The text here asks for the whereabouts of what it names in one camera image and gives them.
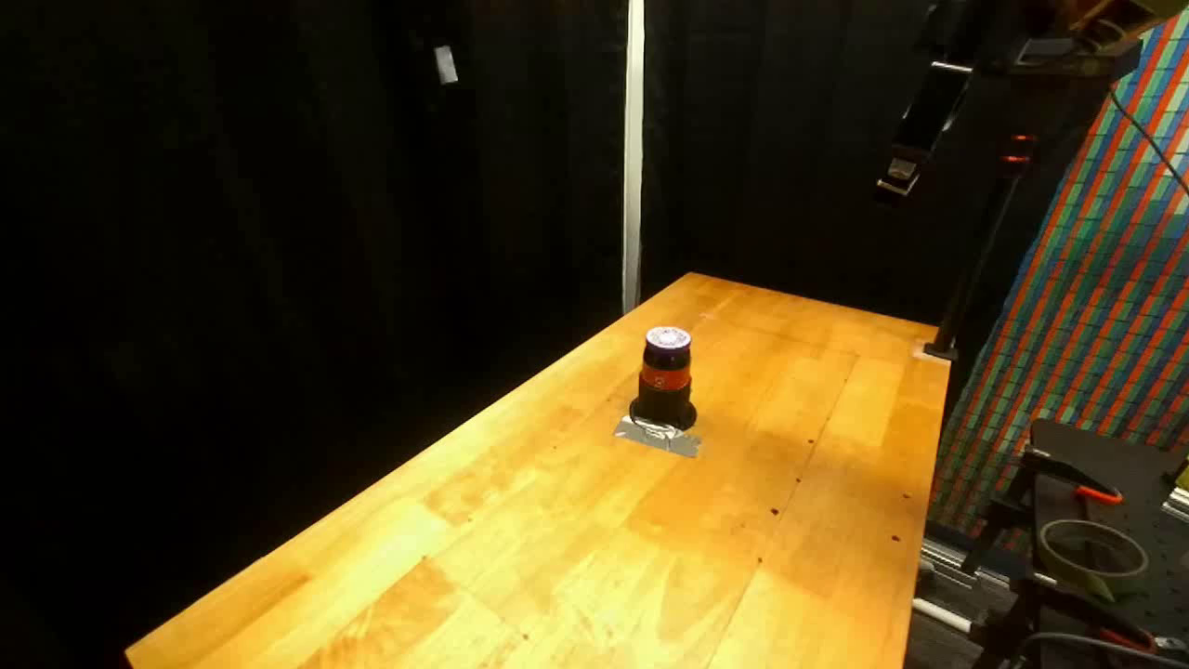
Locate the dark upside-down cup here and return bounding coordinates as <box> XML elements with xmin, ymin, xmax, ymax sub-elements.
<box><xmin>633</xmin><ymin>327</ymin><xmax>695</xmax><ymax>431</ymax></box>

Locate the white vertical pole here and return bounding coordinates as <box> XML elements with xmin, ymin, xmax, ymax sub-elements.
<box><xmin>622</xmin><ymin>0</ymin><xmax>648</xmax><ymax>311</ymax></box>

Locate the white tag on curtain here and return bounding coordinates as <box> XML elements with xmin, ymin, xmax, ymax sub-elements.
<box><xmin>436</xmin><ymin>44</ymin><xmax>461</xmax><ymax>86</ymax></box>

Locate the multicoloured striped cloth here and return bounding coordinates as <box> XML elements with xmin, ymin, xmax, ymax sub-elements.
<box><xmin>929</xmin><ymin>14</ymin><xmax>1189</xmax><ymax>533</ymax></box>

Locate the black tripod stand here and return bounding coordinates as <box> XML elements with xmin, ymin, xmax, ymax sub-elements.
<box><xmin>925</xmin><ymin>37</ymin><xmax>1137</xmax><ymax>359</ymax></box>

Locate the roll of green tape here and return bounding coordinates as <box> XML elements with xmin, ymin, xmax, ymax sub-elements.
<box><xmin>1036</xmin><ymin>517</ymin><xmax>1150</xmax><ymax>604</ymax></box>

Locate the black clamp with orange handle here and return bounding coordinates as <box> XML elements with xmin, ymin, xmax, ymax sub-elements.
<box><xmin>977</xmin><ymin>415</ymin><xmax>1187</xmax><ymax>575</ymax></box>

